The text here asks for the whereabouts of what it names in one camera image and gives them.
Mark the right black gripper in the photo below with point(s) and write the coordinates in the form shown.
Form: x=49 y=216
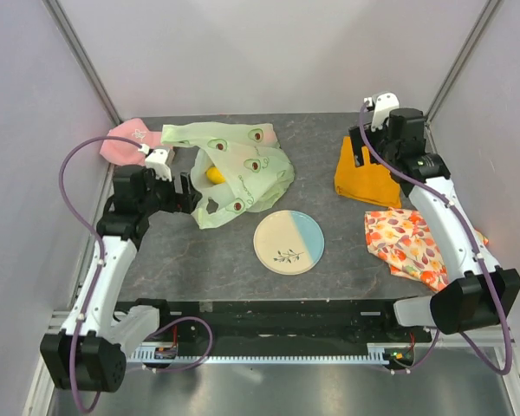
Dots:
x=357 y=143

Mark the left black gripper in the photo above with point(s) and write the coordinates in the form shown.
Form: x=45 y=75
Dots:
x=185 y=202

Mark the yellow fake lemon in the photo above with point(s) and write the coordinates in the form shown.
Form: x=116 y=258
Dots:
x=215 y=176

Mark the light green plastic bag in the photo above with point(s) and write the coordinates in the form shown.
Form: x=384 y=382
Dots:
x=257 y=171

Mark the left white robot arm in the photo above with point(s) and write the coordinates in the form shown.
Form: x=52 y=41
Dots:
x=91 y=349

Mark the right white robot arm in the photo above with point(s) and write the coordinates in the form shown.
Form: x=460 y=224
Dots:
x=479 y=292

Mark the orange folded cloth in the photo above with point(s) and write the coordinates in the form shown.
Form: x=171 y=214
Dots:
x=370 y=183

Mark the pink cloth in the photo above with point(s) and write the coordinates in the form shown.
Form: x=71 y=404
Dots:
x=120 y=153

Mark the floral patterned cloth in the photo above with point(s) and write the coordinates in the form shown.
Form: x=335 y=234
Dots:
x=402 y=239

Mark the cream and blue plate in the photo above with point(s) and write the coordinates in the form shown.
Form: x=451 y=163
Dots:
x=288 y=242

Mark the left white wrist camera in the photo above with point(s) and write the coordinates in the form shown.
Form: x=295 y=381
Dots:
x=158 y=159

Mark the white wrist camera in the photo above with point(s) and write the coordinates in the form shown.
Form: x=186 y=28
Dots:
x=380 y=105
x=158 y=159

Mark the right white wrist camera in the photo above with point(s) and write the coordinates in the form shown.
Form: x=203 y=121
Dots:
x=380 y=105

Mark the white slotted cable duct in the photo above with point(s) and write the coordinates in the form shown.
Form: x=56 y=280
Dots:
x=152 y=354

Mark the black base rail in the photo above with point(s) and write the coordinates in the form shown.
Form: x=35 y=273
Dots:
x=234 y=323

